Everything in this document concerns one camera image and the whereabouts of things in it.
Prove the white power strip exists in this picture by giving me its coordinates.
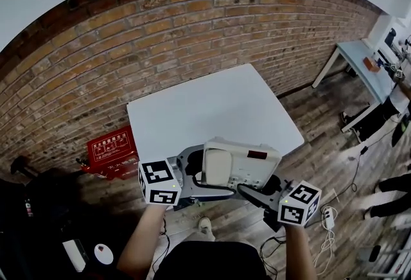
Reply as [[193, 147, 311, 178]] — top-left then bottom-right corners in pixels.
[[322, 206, 336, 230]]

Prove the white desk telephone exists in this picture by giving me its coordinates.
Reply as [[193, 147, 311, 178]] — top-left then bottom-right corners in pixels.
[[202, 136, 283, 190]]

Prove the red fire extinguisher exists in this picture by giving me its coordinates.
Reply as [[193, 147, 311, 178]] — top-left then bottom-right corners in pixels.
[[76, 158, 97, 175]]

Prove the red fire extinguisher box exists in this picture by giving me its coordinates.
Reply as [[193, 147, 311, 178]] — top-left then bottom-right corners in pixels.
[[86, 126, 139, 180]]

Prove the white square table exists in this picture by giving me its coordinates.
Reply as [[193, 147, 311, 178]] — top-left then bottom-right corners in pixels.
[[127, 63, 305, 177]]

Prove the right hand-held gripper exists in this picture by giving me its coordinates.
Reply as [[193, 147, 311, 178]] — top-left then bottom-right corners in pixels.
[[236, 175, 322, 232]]

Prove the white side table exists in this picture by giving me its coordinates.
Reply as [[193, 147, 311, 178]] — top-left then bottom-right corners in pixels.
[[311, 40, 406, 134]]

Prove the black cable with adapter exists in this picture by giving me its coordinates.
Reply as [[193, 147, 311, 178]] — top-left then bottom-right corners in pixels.
[[333, 126, 399, 197]]

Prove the white cable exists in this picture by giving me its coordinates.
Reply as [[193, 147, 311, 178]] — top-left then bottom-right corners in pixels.
[[313, 228, 337, 277]]

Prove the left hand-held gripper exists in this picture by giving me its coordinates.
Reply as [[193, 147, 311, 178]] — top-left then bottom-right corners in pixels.
[[137, 144, 236, 209]]

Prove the white flat box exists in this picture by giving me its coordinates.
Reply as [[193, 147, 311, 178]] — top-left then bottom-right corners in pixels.
[[62, 239, 87, 273]]

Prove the person's left forearm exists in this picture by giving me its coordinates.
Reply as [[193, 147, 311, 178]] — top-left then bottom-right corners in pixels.
[[116, 204, 168, 280]]

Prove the white wire rack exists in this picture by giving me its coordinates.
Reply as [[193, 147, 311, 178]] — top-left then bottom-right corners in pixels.
[[356, 233, 411, 280]]

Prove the brown box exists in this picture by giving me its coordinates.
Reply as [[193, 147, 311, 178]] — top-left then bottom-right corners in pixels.
[[363, 57, 381, 73]]

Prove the person's right forearm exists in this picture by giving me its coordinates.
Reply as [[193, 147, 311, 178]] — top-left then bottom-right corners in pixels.
[[284, 223, 319, 280]]

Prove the person's white shoe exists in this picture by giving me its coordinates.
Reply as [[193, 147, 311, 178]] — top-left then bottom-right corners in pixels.
[[198, 216, 216, 242]]

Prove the white round disc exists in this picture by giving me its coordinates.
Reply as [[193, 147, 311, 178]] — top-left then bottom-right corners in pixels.
[[94, 243, 114, 267]]

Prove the person's dark shirt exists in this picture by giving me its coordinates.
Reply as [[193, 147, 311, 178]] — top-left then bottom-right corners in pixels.
[[152, 241, 267, 280]]

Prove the black office chair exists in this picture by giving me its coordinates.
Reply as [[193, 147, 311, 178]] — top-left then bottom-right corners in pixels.
[[0, 156, 129, 280]]

